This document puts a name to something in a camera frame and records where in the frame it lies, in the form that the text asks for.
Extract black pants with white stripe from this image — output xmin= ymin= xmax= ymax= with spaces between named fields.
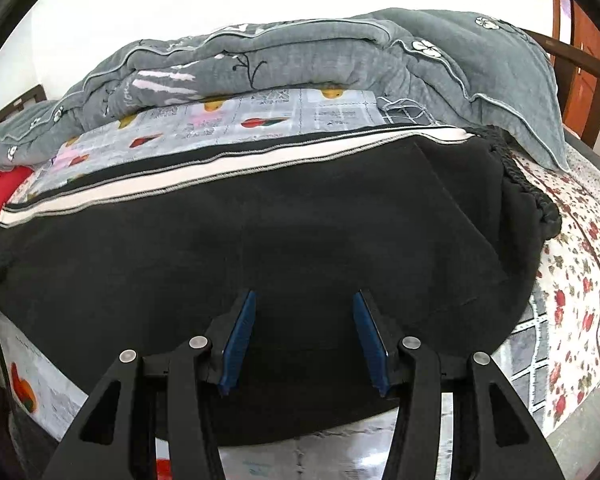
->
xmin=0 ymin=122 xmax=564 ymax=447

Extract fruit print grey bedsheet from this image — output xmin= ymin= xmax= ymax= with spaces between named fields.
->
xmin=0 ymin=86 xmax=554 ymax=480

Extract red floral white bedsheet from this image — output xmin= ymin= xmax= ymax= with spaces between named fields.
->
xmin=502 ymin=148 xmax=600 ymax=434

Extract dark wooden bed footboard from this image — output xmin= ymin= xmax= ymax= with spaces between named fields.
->
xmin=0 ymin=84 xmax=46 ymax=123

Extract grey folded quilt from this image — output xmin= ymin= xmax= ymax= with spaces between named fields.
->
xmin=0 ymin=9 xmax=568 ymax=170

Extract dark wooden bed headboard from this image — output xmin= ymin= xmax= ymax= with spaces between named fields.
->
xmin=527 ymin=30 xmax=600 ymax=150

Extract orange wooden door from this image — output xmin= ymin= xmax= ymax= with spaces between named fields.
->
xmin=552 ymin=0 xmax=600 ymax=148

